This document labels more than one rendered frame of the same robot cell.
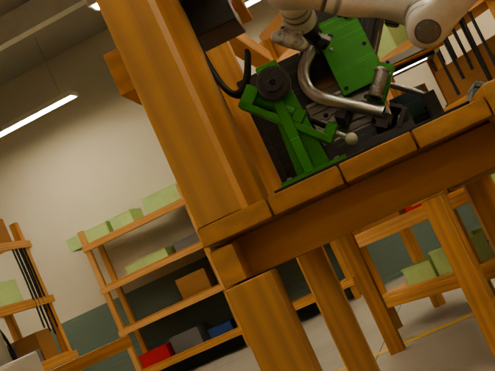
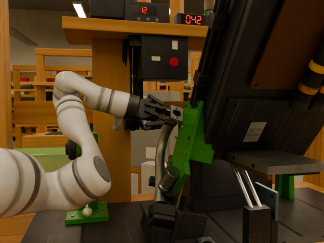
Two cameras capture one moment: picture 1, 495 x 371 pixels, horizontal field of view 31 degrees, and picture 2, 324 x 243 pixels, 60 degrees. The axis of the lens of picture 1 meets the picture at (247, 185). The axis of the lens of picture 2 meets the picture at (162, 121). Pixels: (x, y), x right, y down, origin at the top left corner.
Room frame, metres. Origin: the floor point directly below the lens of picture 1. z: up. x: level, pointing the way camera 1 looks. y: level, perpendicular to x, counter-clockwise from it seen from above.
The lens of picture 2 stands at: (1.83, -1.08, 1.26)
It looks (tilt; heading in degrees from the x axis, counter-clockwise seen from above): 4 degrees down; 70
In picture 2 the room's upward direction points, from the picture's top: straight up
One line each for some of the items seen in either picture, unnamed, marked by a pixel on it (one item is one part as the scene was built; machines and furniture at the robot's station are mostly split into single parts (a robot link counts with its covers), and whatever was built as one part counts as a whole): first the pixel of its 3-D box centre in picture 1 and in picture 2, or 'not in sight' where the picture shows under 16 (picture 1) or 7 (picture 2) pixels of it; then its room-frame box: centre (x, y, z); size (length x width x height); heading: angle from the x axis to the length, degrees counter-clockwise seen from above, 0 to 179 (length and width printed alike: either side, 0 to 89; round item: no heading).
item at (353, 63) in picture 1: (348, 54); (195, 136); (2.20, -0.37, 1.17); 0.13 x 0.12 x 0.20; 173
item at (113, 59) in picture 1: (192, 110); (177, 111); (2.32, 0.05, 1.23); 1.30 x 0.05 x 0.09; 173
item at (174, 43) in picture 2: (208, 9); (161, 60); (2.20, -0.10, 1.42); 0.17 x 0.12 x 0.15; 173
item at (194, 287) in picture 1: (210, 264); not in sight; (11.22, 0.84, 1.12); 3.22 x 0.55 x 2.23; 78
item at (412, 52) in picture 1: (372, 77); (250, 155); (2.35, -0.42, 1.11); 0.39 x 0.16 x 0.03; 83
